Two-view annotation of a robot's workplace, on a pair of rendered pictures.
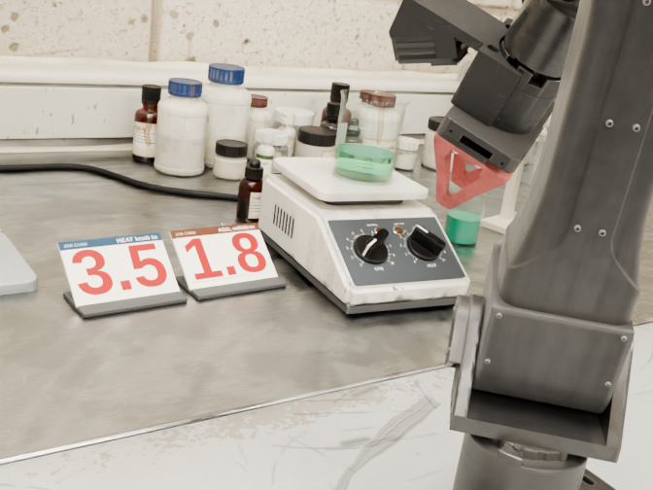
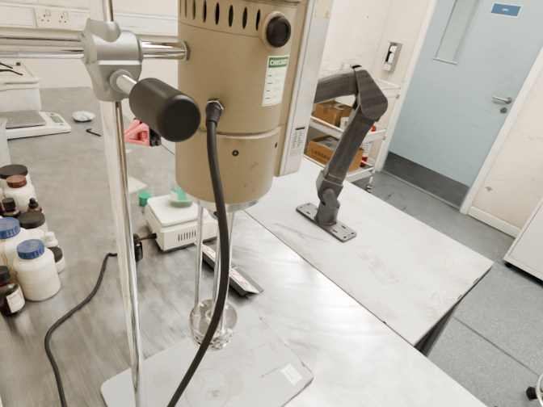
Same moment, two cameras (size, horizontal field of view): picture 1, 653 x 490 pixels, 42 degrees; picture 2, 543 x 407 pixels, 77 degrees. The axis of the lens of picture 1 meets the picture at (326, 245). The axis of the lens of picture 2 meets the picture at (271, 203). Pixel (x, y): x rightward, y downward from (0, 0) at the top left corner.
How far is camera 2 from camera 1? 105 cm
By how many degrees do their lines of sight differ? 88
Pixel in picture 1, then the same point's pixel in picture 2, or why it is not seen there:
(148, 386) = (296, 270)
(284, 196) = (185, 228)
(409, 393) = (274, 226)
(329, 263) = not seen: hidden behind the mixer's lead
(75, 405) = (313, 282)
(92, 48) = not seen: outside the picture
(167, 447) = (321, 264)
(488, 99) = not seen: hidden behind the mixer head
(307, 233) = (206, 228)
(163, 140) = (48, 281)
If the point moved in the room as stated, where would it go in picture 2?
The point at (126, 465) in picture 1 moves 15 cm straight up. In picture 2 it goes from (330, 269) to (346, 220)
